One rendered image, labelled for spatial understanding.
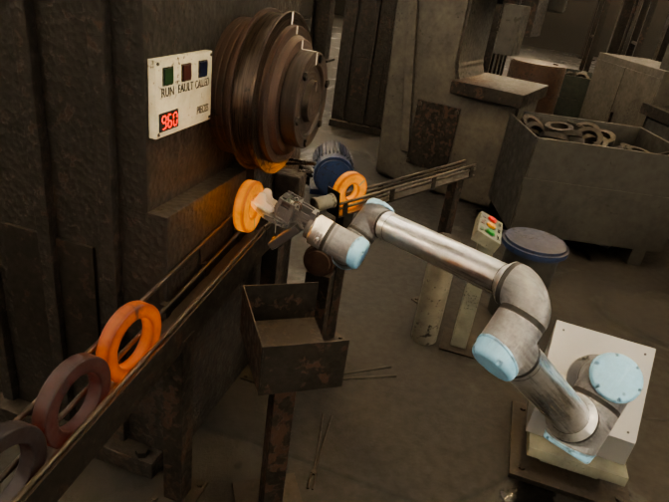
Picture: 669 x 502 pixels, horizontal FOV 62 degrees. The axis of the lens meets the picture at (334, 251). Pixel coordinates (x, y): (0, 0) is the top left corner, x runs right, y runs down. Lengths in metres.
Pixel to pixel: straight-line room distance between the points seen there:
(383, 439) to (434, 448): 0.18
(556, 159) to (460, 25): 1.23
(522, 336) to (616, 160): 2.56
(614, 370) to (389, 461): 0.78
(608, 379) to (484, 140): 2.70
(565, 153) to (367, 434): 2.23
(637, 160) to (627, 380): 2.17
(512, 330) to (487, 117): 3.03
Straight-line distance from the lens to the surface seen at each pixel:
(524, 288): 1.37
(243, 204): 1.58
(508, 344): 1.34
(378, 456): 2.06
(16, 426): 1.12
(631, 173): 3.87
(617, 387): 1.88
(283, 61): 1.60
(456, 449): 2.17
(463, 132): 4.31
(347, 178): 2.17
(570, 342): 2.14
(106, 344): 1.26
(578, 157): 3.71
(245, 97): 1.54
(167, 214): 1.46
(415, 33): 4.38
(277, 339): 1.47
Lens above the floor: 1.47
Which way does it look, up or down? 26 degrees down
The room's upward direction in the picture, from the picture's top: 8 degrees clockwise
